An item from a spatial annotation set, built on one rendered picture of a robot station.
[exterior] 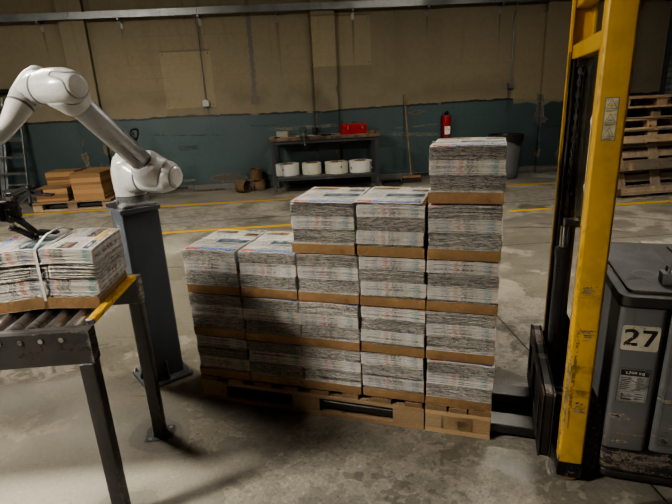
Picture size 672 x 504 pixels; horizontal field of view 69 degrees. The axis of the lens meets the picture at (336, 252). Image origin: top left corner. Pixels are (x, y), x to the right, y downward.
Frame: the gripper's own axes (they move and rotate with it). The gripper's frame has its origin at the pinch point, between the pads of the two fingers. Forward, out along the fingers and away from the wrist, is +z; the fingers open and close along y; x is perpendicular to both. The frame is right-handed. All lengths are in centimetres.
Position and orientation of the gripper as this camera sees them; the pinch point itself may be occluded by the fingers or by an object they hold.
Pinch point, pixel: (52, 213)
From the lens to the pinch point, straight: 206.1
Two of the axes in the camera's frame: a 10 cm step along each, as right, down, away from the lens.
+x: 0.6, 3.0, -9.5
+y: -0.5, 9.5, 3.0
